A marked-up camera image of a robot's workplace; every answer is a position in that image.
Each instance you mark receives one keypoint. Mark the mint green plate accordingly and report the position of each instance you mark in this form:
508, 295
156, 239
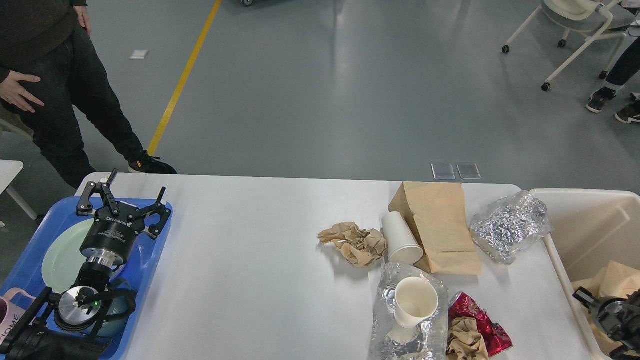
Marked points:
63, 259

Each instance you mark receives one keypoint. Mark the pink home mug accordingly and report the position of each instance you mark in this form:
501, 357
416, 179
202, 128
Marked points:
10, 313

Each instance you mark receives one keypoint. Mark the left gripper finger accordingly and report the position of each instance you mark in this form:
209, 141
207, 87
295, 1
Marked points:
103, 189
139, 215

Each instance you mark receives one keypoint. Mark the white rolling chair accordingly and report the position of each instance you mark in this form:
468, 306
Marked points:
595, 20

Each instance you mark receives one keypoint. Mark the person in dark clothes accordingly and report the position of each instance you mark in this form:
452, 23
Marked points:
50, 69

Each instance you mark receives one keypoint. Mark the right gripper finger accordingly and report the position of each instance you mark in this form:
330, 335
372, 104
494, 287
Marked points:
587, 300
627, 350

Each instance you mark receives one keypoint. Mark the crumpled brown paper ball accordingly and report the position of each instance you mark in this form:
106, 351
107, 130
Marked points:
465, 342

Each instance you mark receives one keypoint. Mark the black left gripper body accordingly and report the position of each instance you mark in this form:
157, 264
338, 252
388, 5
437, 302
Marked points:
114, 236

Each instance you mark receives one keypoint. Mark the lying white paper cup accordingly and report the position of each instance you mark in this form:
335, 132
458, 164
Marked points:
402, 246

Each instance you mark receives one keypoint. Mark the upright white paper cup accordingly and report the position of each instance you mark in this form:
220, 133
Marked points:
416, 299

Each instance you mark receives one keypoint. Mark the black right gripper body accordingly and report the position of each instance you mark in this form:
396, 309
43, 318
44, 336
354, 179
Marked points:
619, 318

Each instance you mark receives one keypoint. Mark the person with black sneakers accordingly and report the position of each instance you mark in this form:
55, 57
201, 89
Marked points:
625, 68

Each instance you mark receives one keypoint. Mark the white side table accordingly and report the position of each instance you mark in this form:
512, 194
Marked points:
9, 170

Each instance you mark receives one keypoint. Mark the crumpled silver foil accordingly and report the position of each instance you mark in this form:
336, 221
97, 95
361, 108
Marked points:
510, 225

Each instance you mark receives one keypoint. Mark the blue plastic tray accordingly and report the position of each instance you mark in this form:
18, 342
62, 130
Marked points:
139, 270

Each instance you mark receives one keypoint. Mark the teal home mug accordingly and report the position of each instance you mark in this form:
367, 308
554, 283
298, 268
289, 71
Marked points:
119, 305

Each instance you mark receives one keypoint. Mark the silver foil bag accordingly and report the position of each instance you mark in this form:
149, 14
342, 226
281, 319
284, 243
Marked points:
390, 341

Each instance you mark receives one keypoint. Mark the crumpled brown paper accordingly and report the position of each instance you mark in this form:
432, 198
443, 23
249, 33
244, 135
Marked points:
360, 247

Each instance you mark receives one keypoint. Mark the red foil wrapper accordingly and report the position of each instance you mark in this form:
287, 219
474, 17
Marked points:
496, 339

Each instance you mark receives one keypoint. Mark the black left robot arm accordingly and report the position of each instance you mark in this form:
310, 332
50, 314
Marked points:
84, 277

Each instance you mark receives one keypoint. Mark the beige plastic bin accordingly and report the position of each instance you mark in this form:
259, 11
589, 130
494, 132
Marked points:
591, 229

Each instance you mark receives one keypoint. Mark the large brown paper bag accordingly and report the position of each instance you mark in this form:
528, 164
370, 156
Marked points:
614, 280

